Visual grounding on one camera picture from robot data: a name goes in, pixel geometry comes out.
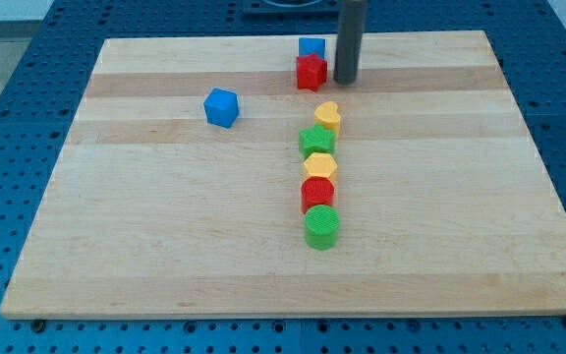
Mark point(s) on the green star block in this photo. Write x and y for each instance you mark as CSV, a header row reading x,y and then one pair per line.
x,y
316,139

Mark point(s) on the red star block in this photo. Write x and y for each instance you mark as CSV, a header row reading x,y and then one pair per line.
x,y
311,72

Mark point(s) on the blue triangle block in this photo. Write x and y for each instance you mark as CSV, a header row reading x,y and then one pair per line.
x,y
312,45

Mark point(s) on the red cylinder block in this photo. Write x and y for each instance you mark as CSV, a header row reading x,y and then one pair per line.
x,y
316,191

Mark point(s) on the yellow hexagon block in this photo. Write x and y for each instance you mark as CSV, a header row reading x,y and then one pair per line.
x,y
320,164

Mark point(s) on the green cylinder block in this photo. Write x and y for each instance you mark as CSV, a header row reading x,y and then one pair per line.
x,y
321,227

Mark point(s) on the yellow heart block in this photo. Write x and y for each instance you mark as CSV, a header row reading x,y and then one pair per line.
x,y
327,115

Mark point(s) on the wooden board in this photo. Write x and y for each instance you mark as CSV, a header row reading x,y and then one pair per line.
x,y
445,206

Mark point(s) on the blue cube block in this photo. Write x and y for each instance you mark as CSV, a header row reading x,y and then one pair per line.
x,y
221,108

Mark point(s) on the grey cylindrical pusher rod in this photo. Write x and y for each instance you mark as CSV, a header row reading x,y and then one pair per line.
x,y
351,26

